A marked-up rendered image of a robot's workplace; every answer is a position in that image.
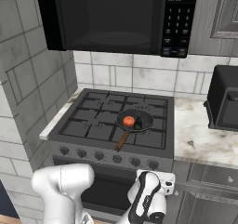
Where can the round silver cupboard knob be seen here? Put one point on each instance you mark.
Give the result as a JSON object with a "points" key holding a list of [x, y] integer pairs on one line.
{"points": [[176, 193]]}

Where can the dark green eggplant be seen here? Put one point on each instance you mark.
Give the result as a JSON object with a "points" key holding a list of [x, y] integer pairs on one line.
{"points": [[138, 123]]}

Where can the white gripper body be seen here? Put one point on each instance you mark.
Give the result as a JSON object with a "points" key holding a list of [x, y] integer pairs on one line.
{"points": [[165, 176]]}

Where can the black gas hob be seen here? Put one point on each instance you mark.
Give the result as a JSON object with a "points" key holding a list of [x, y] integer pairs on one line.
{"points": [[93, 116]]}

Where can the grey drawer front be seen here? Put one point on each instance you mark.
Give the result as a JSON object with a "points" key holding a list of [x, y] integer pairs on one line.
{"points": [[210, 176]]}

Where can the black toaster oven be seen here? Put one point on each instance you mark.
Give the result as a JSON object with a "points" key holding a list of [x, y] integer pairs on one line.
{"points": [[224, 100]]}

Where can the grey hob knob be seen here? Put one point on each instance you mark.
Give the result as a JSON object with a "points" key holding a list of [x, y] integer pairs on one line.
{"points": [[117, 159], [135, 161], [99, 155], [64, 150], [81, 153], [153, 164]]}

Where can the orange squash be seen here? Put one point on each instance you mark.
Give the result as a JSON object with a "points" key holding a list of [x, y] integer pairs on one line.
{"points": [[129, 121]]}

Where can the black microwave oven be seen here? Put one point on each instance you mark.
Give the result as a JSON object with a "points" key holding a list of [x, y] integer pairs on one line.
{"points": [[108, 17]]}

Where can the round silver drawer knob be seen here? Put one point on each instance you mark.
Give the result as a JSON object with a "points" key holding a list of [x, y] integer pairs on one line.
{"points": [[230, 179]]}

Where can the black oven door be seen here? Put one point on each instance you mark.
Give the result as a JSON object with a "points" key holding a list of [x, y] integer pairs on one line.
{"points": [[108, 184]]}

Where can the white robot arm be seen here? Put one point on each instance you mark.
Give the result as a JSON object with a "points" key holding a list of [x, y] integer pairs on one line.
{"points": [[62, 184]]}

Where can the grey wall cupboard door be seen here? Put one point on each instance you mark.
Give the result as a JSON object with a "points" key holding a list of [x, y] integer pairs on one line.
{"points": [[217, 17]]}

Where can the grey base cupboard door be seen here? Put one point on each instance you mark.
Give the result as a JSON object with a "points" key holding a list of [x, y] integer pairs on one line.
{"points": [[210, 210]]}

